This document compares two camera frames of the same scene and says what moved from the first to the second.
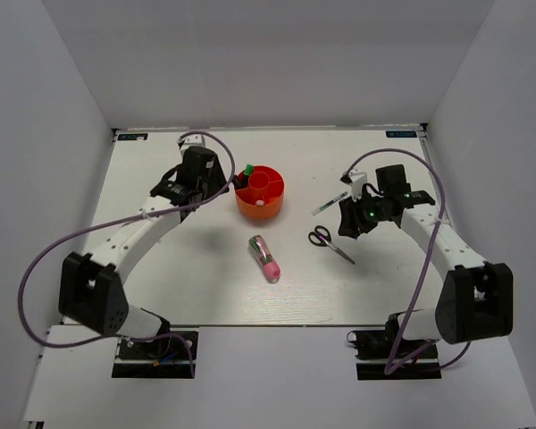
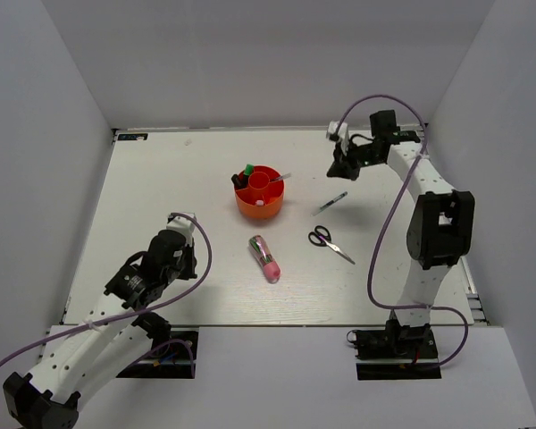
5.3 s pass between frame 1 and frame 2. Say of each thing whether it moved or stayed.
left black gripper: moved
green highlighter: stayed
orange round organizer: stayed
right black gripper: moved
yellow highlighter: stayed
